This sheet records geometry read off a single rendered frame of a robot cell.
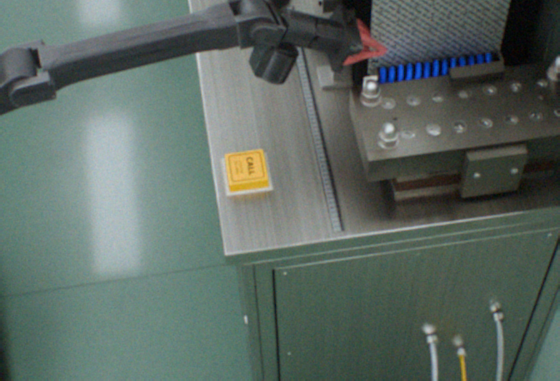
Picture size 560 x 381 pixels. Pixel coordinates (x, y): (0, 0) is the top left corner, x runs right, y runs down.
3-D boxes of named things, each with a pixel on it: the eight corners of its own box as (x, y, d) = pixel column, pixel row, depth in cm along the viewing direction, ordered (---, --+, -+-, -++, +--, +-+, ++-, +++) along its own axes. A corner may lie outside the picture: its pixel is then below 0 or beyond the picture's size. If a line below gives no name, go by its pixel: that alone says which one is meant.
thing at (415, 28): (367, 72, 185) (372, -3, 170) (497, 55, 186) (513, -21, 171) (368, 74, 185) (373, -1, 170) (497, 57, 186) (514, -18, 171)
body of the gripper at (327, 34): (341, 75, 176) (302, 66, 173) (330, 31, 182) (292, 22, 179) (360, 50, 172) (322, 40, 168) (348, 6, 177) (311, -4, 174)
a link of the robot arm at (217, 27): (5, 85, 157) (-2, 43, 164) (15, 113, 161) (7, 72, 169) (278, 19, 163) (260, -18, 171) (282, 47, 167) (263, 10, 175)
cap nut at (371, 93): (357, 92, 180) (358, 74, 176) (378, 88, 180) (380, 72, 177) (362, 107, 178) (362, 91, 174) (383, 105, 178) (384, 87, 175)
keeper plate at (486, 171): (458, 188, 182) (466, 151, 173) (514, 181, 183) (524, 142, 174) (462, 200, 181) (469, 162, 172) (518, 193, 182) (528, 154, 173)
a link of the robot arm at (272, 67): (257, 24, 164) (242, -6, 170) (228, 82, 170) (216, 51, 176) (322, 38, 169) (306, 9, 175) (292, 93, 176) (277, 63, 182)
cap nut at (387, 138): (375, 133, 175) (376, 117, 171) (396, 131, 175) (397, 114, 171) (379, 151, 173) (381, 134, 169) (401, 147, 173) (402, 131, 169)
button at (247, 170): (225, 161, 188) (223, 153, 186) (263, 156, 189) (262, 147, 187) (229, 193, 184) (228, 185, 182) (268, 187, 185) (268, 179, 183)
